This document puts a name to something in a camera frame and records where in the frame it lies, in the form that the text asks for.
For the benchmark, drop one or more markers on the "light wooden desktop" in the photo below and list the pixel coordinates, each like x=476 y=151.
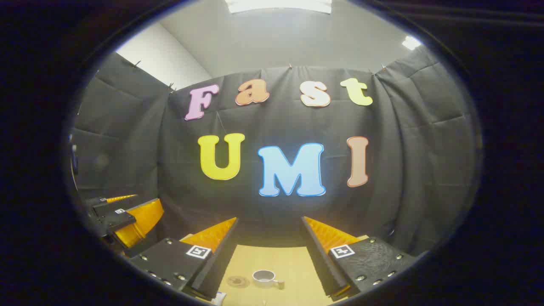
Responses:
x=293 y=263

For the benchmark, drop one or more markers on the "small ceiling light panel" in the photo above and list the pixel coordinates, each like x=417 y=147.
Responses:
x=411 y=42

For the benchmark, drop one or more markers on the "large ceiling light panel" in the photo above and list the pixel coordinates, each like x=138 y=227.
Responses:
x=278 y=5

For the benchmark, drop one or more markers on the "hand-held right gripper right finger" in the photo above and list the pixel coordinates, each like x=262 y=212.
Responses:
x=321 y=263

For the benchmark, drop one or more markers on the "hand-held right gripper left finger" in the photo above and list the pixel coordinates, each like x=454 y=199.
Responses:
x=221 y=259

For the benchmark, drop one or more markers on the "round cork coaster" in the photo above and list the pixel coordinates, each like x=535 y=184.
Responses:
x=238 y=281

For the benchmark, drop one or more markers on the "black backdrop cloth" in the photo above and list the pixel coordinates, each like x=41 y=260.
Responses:
x=276 y=123

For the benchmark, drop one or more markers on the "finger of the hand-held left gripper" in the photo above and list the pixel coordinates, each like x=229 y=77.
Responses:
x=123 y=221
x=100 y=203

